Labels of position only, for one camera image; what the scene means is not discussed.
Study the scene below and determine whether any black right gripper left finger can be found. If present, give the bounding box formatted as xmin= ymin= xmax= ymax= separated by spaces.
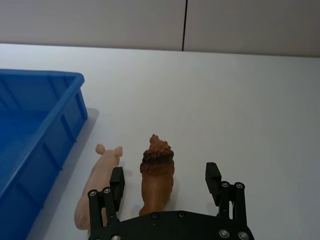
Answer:
xmin=87 ymin=167 xmax=126 ymax=240

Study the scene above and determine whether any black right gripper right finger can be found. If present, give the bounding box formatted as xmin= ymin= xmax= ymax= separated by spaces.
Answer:
xmin=204 ymin=162 xmax=251 ymax=240

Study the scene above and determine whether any pink toy pig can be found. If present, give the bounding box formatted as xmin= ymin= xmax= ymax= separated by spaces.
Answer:
xmin=74 ymin=143 xmax=123 ymax=231

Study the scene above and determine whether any brown toy lion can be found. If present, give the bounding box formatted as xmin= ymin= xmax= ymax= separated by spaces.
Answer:
xmin=138 ymin=134 xmax=175 ymax=216

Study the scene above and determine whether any blue plastic bin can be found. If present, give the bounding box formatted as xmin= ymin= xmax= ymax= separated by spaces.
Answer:
xmin=0 ymin=69 xmax=89 ymax=240

